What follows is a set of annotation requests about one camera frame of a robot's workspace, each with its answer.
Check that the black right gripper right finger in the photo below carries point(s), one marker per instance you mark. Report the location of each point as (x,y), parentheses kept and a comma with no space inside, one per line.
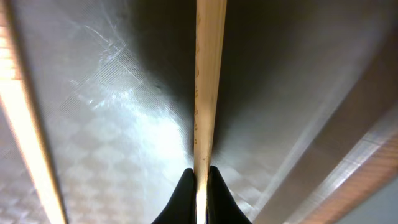
(221,206)

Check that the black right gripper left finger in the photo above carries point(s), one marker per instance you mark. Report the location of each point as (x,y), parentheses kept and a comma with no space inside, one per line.
(181,206)

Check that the wooden chopstick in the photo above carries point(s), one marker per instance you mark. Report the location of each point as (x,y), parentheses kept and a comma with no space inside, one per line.
(210,21)
(17,101)

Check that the brown serving tray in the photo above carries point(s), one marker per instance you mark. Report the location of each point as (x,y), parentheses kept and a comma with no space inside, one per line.
(307,92)

